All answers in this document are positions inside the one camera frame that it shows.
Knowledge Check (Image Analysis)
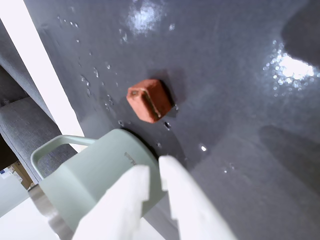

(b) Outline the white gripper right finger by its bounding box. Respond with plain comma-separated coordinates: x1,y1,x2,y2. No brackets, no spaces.
158,155,238,240

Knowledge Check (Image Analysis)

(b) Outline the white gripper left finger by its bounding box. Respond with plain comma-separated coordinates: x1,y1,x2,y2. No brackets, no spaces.
72,164,151,240

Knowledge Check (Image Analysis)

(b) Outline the red cube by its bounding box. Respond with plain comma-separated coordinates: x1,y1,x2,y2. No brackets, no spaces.
126,78,174,124

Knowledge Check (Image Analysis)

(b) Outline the pale green metal mug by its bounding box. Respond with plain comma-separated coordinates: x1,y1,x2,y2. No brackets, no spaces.
27,128,167,240

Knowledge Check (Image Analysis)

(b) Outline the black table mat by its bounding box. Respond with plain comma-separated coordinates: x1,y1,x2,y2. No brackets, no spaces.
23,0,320,240

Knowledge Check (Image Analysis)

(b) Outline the cardboard box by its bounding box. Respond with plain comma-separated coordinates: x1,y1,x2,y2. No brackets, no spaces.
0,161,35,190

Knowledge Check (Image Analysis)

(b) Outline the grey fabric sofa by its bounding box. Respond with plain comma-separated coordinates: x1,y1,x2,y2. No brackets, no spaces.
0,19,85,183

